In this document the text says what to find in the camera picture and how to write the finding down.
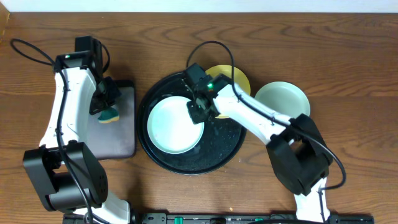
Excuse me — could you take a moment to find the green yellow sponge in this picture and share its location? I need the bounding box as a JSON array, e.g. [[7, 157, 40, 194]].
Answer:
[[98, 107, 119, 124]]

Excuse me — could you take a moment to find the mint green plate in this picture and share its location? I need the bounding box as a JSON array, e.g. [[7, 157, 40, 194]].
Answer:
[[147, 96, 205, 154], [254, 82, 311, 118]]

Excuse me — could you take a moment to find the yellow plate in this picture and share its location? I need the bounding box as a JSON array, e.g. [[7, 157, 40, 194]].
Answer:
[[205, 64, 251, 119]]

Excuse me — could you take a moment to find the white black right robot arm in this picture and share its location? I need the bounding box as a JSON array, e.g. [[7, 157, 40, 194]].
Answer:
[[183, 75, 333, 222]]

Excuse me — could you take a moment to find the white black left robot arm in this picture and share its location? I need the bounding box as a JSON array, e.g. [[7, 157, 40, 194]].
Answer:
[[23, 55, 131, 223]]

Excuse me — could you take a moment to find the round black tray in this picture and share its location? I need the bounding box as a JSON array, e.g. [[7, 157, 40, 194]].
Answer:
[[136, 72, 246, 175]]

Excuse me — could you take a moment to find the black rectangular water tray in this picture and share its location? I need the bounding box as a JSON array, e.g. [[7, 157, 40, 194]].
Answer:
[[86, 80, 136, 160]]

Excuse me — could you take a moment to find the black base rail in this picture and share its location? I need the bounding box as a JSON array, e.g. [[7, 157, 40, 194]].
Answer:
[[62, 212, 375, 224]]

